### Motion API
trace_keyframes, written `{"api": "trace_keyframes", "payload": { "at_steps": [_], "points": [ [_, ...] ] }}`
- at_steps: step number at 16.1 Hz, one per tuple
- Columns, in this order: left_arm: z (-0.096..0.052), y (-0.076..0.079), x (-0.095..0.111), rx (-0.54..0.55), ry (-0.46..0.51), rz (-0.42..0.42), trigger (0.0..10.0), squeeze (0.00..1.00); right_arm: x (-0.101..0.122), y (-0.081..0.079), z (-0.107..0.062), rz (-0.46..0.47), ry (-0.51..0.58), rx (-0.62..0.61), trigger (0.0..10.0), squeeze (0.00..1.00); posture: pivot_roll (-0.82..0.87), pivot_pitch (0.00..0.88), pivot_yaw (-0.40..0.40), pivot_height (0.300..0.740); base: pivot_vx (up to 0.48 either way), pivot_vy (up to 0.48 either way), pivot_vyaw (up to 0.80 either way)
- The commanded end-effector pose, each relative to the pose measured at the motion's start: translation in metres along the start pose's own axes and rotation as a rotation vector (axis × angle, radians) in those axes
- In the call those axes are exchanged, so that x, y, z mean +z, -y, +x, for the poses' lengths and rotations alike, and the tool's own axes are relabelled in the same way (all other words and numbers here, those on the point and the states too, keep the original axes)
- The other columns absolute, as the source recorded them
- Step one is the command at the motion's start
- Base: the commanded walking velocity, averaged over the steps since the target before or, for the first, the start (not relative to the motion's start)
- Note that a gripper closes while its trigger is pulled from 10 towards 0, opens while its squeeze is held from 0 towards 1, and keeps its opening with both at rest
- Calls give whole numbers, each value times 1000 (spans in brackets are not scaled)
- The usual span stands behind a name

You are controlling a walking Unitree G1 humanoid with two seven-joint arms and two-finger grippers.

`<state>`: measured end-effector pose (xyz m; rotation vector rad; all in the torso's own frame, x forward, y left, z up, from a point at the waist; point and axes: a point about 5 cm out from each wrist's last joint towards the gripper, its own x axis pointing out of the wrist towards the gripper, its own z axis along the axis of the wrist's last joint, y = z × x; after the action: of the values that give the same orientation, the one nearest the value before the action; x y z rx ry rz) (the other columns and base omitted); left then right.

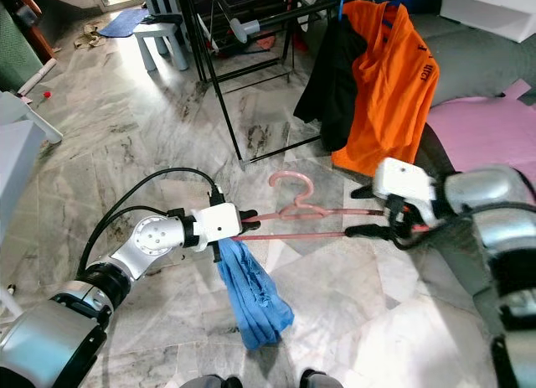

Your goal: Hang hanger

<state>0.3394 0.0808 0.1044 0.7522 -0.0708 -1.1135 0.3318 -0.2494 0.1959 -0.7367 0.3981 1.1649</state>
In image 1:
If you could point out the green quilted cover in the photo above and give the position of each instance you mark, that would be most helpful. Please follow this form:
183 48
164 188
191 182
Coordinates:
17 53

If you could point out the white storage box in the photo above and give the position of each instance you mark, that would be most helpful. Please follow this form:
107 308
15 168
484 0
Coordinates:
486 7

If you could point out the blue garment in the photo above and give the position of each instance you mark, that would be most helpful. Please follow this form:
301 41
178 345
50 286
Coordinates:
255 304

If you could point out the white paper roll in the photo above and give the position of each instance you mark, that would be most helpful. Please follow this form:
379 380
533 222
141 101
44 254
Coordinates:
38 76

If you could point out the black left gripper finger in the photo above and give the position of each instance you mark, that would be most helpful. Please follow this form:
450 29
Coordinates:
248 219

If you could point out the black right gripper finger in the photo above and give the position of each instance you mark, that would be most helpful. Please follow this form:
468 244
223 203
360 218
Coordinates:
375 232
364 191

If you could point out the brown crumpled paper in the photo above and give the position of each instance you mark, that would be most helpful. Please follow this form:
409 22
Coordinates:
90 38

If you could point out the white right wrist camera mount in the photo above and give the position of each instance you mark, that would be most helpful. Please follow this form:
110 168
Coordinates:
402 180

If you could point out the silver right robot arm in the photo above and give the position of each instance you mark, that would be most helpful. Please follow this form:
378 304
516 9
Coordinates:
494 204

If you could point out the brown wooden plank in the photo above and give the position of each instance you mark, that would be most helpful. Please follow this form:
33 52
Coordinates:
27 19

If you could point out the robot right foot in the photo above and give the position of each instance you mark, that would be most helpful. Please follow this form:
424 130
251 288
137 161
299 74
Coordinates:
322 380

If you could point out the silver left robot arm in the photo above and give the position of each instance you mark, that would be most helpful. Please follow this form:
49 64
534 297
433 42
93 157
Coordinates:
159 237

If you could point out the grey sofa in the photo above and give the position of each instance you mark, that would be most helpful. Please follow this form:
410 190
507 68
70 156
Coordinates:
486 61

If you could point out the black garment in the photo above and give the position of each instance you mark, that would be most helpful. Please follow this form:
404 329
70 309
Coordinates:
335 78

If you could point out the light blue folding table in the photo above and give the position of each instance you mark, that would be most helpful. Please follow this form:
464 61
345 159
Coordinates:
17 178

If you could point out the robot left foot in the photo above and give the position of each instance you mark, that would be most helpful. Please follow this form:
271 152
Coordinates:
205 382

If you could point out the blue clothes hanger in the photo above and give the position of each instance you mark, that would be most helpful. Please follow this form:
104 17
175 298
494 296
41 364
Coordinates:
341 4

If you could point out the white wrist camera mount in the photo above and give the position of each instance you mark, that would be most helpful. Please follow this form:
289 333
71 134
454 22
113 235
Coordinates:
402 180
218 222

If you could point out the black metal drying rack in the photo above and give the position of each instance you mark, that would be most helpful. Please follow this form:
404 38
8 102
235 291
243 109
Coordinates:
242 158

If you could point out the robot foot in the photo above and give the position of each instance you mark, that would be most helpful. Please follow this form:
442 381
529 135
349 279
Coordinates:
205 382
322 380

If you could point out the pink clothes hanger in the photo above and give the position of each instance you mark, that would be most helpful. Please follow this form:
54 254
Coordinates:
301 212

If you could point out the orange shirt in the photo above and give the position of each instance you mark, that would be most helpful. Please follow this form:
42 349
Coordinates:
389 86

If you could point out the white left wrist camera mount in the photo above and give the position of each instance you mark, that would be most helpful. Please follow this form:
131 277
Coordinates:
218 222

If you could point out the blue floor mat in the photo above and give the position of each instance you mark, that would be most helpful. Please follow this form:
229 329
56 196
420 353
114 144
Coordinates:
124 22

